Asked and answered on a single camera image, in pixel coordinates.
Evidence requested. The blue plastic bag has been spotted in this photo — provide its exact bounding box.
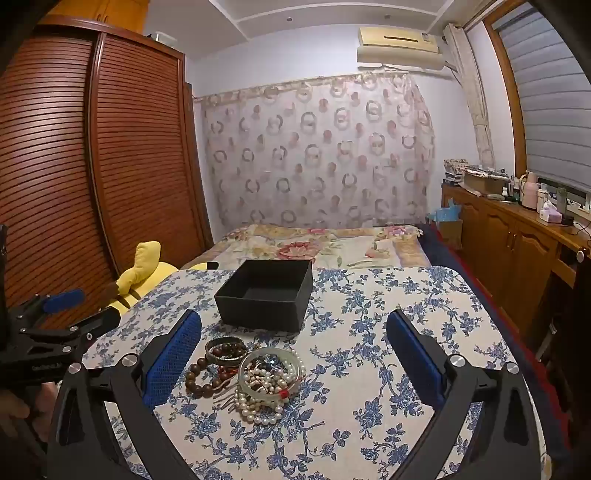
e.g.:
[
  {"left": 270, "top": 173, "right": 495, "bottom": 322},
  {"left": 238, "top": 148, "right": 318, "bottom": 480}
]
[{"left": 427, "top": 205, "right": 463, "bottom": 228}]

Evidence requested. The black box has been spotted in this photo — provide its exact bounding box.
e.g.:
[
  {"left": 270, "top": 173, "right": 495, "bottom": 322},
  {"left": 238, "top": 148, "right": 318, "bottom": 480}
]
[{"left": 214, "top": 259, "right": 315, "bottom": 333}]

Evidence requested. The ring patterned sheer curtain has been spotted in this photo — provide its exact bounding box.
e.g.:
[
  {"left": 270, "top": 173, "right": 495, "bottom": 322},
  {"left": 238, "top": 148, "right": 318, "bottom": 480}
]
[{"left": 200, "top": 71, "right": 437, "bottom": 230}]

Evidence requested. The cream wall air conditioner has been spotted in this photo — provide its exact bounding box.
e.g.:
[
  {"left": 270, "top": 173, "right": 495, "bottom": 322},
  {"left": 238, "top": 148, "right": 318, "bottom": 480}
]
[{"left": 356, "top": 25, "right": 447, "bottom": 71}]

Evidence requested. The pale green jade bangle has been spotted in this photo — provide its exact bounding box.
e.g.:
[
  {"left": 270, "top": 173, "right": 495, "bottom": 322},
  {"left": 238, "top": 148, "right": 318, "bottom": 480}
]
[{"left": 237, "top": 348, "right": 307, "bottom": 400}]

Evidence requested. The brown slatted wooden wardrobe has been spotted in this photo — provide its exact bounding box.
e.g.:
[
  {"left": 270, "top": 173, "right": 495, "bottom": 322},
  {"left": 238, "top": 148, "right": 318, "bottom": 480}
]
[{"left": 0, "top": 14, "right": 216, "bottom": 331}]

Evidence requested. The beige side drape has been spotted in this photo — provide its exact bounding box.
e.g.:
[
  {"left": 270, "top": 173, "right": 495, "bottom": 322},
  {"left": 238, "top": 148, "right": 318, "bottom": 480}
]
[{"left": 443, "top": 23, "right": 498, "bottom": 169}]

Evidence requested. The pink tissue box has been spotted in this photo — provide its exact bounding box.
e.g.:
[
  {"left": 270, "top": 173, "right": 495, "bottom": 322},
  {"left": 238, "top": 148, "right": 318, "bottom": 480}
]
[{"left": 537, "top": 200, "right": 562, "bottom": 226}]

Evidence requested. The white pearl necklace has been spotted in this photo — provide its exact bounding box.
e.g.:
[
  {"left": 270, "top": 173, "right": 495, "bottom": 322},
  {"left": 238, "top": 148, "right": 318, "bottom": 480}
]
[{"left": 234, "top": 385, "right": 285, "bottom": 426}]

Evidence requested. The brown spotted bead bracelet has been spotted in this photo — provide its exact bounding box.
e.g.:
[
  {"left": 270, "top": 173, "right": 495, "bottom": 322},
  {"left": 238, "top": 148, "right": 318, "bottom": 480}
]
[{"left": 206, "top": 338, "right": 248, "bottom": 368}]

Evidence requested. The dark wooden bead bracelet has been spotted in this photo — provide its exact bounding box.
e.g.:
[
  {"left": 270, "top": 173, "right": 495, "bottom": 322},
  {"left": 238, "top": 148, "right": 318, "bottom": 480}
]
[{"left": 185, "top": 354, "right": 232, "bottom": 399}]

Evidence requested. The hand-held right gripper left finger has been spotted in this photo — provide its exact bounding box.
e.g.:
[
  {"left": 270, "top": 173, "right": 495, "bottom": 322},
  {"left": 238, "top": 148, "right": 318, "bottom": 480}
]
[{"left": 46, "top": 309, "right": 204, "bottom": 480}]

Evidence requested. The yellow plush toy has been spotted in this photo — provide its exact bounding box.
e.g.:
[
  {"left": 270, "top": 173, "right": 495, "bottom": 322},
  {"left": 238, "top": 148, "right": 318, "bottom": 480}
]
[{"left": 111, "top": 240, "right": 221, "bottom": 317}]

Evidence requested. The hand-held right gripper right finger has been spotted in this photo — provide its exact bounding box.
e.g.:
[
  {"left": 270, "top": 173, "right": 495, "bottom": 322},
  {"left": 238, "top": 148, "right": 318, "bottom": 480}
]
[{"left": 386, "top": 309, "right": 542, "bottom": 480}]

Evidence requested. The pink thermos jug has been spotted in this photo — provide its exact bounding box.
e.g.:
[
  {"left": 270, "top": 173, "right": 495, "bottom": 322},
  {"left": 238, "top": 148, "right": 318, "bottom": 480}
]
[{"left": 520, "top": 171, "right": 542, "bottom": 209}]

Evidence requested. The grey window blind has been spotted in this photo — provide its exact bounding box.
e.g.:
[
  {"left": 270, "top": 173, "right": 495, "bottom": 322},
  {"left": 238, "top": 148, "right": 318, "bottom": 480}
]
[{"left": 499, "top": 0, "right": 591, "bottom": 195}]

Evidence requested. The wooden sideboard cabinet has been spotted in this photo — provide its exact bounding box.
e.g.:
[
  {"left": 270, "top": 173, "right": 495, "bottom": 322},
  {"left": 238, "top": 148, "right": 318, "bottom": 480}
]
[{"left": 441, "top": 182, "right": 591, "bottom": 326}]

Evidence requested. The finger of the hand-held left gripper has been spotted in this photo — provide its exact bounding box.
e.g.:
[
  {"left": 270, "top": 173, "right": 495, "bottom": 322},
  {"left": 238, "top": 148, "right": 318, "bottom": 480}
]
[
  {"left": 11, "top": 288, "right": 86, "bottom": 330},
  {"left": 18, "top": 307, "right": 122, "bottom": 370}
]

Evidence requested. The cream pearl strand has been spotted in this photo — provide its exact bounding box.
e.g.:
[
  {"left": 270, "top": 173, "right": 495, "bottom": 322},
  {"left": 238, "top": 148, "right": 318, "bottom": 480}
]
[{"left": 244, "top": 357, "right": 302, "bottom": 393}]

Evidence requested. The patterned fabric pile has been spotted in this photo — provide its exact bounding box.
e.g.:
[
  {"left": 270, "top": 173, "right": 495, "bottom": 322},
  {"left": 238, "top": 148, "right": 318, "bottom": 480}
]
[{"left": 443, "top": 159, "right": 481, "bottom": 186}]

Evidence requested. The person's left hand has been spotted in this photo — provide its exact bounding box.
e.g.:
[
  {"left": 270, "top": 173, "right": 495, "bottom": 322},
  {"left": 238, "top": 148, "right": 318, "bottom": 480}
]
[{"left": 0, "top": 392, "right": 48, "bottom": 445}]

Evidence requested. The brown cardboard box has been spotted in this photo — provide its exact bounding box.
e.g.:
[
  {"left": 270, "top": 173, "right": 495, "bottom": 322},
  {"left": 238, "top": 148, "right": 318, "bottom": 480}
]
[{"left": 464, "top": 170, "right": 507, "bottom": 195}]

